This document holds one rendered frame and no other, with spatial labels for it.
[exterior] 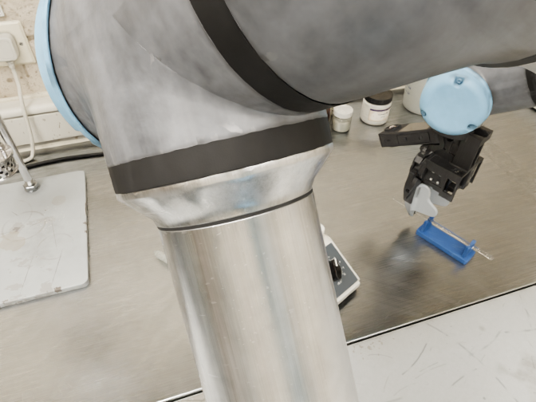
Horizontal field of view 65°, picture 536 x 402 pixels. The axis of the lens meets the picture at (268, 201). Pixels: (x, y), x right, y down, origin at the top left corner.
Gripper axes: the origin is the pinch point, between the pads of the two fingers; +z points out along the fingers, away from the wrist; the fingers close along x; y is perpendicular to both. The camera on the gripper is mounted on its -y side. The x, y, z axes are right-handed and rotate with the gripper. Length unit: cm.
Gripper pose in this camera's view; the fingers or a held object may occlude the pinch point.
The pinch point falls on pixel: (411, 206)
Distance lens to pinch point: 81.9
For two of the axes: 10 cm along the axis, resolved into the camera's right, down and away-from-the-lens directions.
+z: -0.1, 7.2, 6.9
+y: 6.8, 5.1, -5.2
